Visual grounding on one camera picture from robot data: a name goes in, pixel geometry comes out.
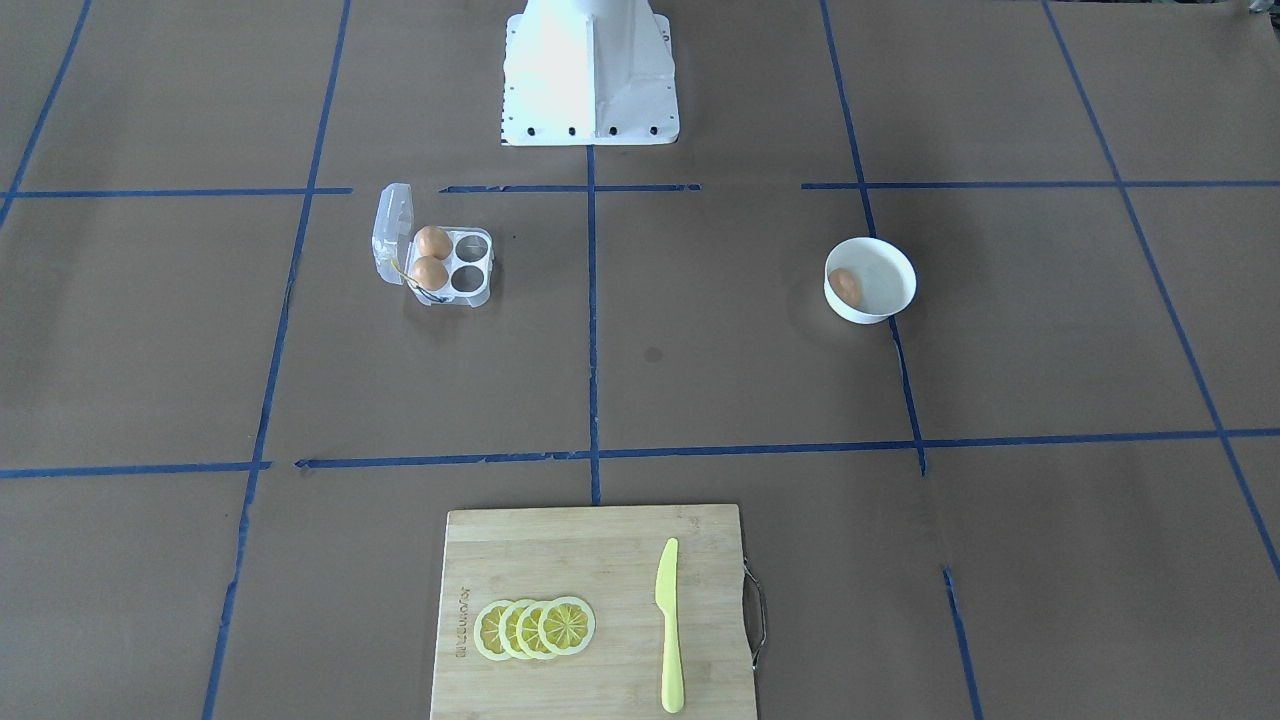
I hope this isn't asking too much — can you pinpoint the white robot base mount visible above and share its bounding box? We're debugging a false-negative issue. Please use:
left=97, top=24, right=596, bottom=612
left=500, top=1, right=681, bottom=147

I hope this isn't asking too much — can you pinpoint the yellow plastic knife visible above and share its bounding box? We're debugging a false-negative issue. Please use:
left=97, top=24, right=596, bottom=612
left=654, top=537, right=686, bottom=715

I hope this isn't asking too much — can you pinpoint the clear plastic egg box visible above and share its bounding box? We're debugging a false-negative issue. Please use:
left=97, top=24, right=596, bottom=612
left=371, top=183, right=495, bottom=307

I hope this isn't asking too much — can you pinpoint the lemon slice outermost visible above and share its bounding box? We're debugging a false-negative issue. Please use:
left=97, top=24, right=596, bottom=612
left=541, top=596, right=596, bottom=657

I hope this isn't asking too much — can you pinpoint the brown egg slot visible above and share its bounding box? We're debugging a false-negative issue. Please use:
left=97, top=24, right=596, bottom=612
left=413, top=225, right=454, bottom=261
left=410, top=255, right=451, bottom=292

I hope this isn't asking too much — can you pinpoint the brown egg front slot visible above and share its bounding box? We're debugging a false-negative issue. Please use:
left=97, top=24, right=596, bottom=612
left=410, top=255, right=451, bottom=292

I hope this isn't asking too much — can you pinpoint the brown egg rear slot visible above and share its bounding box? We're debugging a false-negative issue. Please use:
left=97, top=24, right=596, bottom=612
left=413, top=225, right=454, bottom=261

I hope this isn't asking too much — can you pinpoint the brown egg from bowl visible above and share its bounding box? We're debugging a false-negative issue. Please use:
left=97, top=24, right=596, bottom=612
left=827, top=266, right=863, bottom=309

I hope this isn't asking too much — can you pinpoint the bamboo cutting board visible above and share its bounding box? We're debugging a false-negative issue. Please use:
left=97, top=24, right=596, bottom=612
left=430, top=503, right=758, bottom=719

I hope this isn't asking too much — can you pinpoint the white round bowl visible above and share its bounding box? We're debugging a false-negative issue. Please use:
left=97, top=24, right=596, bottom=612
left=822, top=237, right=918, bottom=325

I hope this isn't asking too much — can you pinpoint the lemon slice near logo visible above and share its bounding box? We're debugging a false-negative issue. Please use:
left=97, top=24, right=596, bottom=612
left=472, top=600, right=513, bottom=662

